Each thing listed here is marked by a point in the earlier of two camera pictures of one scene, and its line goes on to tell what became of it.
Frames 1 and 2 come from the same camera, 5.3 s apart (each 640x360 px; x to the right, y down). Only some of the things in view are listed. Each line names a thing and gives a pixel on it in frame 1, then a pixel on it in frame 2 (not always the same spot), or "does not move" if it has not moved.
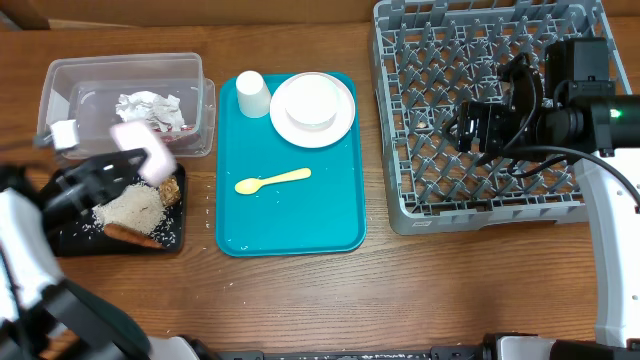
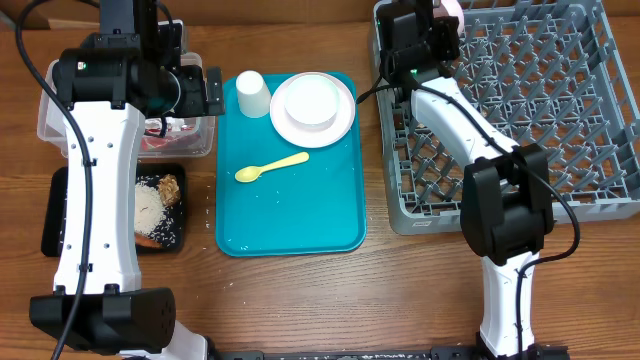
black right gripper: [488, 115] to [445, 36]
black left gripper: [82, 173] to [196, 104]
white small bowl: [311, 102] does not move
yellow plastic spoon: [253, 185] to [249, 174]
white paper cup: [254, 96] does not move
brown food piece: [169, 191] does not move
